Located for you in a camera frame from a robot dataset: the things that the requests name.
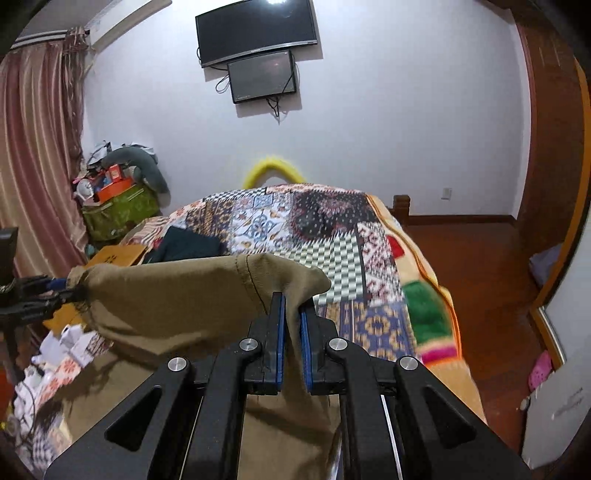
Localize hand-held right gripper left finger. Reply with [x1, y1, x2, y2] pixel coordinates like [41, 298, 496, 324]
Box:
[44, 292, 287, 480]

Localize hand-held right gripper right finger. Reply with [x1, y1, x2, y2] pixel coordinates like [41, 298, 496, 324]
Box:
[299, 305, 532, 480]

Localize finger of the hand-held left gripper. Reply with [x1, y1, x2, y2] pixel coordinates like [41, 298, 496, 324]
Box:
[21, 294, 78, 325]
[21, 274, 78, 297]

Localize khaki pants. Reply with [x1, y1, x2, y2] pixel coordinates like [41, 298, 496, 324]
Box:
[55, 251, 345, 480]

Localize orange cardboard box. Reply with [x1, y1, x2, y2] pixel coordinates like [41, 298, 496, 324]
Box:
[42, 244, 148, 334]

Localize patchwork printed blanket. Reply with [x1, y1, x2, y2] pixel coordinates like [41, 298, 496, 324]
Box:
[14, 184, 462, 462]

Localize green fabric bag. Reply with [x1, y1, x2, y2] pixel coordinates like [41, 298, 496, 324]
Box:
[82, 185, 163, 244]

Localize pink striped curtain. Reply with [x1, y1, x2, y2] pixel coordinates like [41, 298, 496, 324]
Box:
[0, 28, 94, 280]

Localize dark green folded garment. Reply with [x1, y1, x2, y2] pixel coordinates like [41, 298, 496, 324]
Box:
[147, 225, 228, 265]

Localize fleece blanket with orange trim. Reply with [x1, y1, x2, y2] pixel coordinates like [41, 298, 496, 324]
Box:
[367, 193, 489, 428]

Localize grey plush pillow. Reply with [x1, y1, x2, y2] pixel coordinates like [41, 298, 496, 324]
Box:
[98, 144, 171, 195]

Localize yellow fuzzy hoop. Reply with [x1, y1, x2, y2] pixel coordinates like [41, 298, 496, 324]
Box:
[242, 156, 307, 190]

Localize pink slipper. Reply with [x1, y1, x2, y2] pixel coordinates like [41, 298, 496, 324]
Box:
[527, 350, 554, 390]

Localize white board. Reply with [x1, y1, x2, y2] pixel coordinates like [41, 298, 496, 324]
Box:
[521, 364, 588, 470]

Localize purple cloth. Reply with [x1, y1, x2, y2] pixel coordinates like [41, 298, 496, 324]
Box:
[528, 244, 563, 288]

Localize wooden door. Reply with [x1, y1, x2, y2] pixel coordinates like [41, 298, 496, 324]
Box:
[515, 19, 580, 254]

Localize wooden bed post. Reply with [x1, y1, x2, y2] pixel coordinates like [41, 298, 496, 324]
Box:
[392, 194, 412, 228]

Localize white curtain rail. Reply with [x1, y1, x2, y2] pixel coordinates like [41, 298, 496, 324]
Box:
[10, 28, 91, 51]

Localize black monitor cable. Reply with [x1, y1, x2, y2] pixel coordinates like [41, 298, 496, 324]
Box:
[267, 93, 290, 124]

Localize small black wall monitor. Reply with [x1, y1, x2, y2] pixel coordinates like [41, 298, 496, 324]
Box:
[227, 51, 297, 104]

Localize large black wall television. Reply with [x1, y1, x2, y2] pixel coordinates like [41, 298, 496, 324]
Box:
[195, 0, 318, 68]

